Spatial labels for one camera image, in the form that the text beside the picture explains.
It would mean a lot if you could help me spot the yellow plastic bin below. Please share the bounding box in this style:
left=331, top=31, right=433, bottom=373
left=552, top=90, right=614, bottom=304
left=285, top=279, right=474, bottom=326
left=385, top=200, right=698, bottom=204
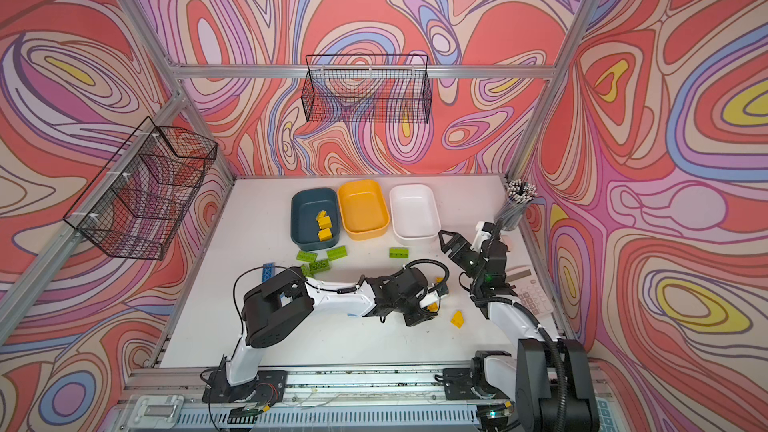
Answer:
left=338, top=179, right=390, bottom=241

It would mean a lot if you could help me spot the front aluminium rail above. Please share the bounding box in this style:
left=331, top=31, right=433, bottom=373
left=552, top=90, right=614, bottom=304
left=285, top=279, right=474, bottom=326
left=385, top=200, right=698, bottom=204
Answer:
left=105, top=360, right=525, bottom=431

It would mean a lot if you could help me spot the cup of pens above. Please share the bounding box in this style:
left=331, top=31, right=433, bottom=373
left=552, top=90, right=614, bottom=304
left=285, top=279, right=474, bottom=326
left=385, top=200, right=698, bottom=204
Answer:
left=494, top=179, right=537, bottom=231

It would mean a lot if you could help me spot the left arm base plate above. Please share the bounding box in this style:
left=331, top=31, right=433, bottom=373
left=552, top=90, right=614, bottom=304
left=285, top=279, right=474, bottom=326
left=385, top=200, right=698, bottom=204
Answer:
left=200, top=368, right=288, bottom=406

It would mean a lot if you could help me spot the wall wire basket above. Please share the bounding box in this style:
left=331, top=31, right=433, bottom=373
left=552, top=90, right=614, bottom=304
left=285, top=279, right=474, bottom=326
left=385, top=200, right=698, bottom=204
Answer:
left=301, top=53, right=433, bottom=124
left=63, top=118, right=218, bottom=261

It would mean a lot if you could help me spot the yellow sloped lego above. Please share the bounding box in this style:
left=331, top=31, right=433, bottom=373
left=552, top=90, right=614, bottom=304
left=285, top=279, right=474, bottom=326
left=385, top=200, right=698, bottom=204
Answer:
left=317, top=216, right=332, bottom=230

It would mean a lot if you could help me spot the dark teal plastic bin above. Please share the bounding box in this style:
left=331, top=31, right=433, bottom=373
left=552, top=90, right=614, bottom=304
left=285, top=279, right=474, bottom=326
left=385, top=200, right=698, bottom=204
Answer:
left=290, top=187, right=341, bottom=252

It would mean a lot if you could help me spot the left wall wire basket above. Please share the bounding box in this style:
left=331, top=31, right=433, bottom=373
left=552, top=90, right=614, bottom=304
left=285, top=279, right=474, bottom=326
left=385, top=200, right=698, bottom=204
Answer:
left=63, top=118, right=218, bottom=261

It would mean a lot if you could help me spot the back wall wire basket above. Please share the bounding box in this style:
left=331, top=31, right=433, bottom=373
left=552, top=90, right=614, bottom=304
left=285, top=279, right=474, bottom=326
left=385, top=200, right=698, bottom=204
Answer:
left=301, top=53, right=433, bottom=124

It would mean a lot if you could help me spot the pink white calculator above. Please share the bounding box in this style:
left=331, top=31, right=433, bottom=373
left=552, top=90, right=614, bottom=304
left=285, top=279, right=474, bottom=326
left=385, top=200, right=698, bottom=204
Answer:
left=506, top=267, right=554, bottom=317

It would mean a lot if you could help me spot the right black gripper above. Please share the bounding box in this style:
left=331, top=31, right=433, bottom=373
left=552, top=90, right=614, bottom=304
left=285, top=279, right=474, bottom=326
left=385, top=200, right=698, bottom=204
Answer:
left=439, top=229, right=486, bottom=283

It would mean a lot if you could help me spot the green lego upper right cluster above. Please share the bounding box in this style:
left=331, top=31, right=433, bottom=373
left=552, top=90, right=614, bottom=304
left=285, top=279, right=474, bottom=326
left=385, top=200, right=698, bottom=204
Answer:
left=327, top=246, right=348, bottom=261

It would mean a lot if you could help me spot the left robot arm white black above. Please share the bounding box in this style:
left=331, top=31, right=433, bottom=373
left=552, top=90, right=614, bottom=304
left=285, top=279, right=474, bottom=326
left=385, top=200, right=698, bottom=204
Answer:
left=225, top=259, right=450, bottom=386

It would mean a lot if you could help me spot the white plastic bin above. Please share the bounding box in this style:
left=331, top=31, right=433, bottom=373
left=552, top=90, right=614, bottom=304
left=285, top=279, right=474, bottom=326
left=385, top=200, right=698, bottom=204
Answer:
left=389, top=184, right=441, bottom=246

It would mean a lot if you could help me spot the blue lego far left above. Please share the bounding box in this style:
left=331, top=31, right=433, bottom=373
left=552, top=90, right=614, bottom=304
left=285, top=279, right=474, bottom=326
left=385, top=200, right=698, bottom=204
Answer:
left=262, top=263, right=275, bottom=282

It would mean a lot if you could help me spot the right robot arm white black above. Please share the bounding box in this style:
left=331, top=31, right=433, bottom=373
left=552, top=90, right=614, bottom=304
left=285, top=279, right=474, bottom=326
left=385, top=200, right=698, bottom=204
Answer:
left=438, top=222, right=601, bottom=431

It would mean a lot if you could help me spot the green lego middle cluster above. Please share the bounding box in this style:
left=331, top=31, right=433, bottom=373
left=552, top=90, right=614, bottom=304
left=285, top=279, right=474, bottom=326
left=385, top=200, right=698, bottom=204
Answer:
left=307, top=259, right=331, bottom=275

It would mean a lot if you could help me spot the grey metal handle plate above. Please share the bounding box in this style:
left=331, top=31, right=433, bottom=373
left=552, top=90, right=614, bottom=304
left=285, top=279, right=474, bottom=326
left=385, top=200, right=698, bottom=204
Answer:
left=127, top=395, right=185, bottom=430

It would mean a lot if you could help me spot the teal calculator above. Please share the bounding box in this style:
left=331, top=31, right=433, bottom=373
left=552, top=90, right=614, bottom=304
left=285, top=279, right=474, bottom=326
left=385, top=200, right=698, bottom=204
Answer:
left=596, top=398, right=619, bottom=432

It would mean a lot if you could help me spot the yellow curved lego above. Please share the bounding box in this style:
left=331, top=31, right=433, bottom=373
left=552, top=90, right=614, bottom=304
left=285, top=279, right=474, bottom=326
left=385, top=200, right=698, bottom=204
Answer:
left=450, top=310, right=465, bottom=329

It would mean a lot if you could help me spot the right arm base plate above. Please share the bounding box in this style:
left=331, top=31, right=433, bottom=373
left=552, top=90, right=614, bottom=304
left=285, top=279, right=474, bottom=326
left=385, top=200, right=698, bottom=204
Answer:
left=435, top=367, right=511, bottom=401

